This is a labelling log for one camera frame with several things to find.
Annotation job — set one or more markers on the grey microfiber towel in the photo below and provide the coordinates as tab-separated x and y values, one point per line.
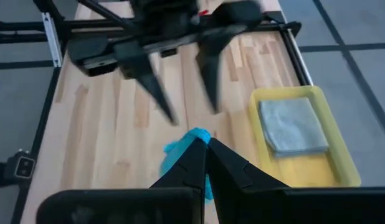
292	124

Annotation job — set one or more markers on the black table-level camera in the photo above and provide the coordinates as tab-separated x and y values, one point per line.
24	168

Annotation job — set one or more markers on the yellow translucent plastic bin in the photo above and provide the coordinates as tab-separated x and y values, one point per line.
304	174

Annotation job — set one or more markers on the teal microfiber towel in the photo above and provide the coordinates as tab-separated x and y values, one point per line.
177	152

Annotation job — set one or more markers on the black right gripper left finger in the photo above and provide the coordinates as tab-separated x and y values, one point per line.
192	168

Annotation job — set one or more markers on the silver aluminium bracket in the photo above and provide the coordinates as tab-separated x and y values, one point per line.
52	40

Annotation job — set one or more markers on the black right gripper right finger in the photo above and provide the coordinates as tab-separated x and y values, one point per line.
226	171

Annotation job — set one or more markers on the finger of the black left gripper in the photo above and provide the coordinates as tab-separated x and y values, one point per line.
212	62
138	62

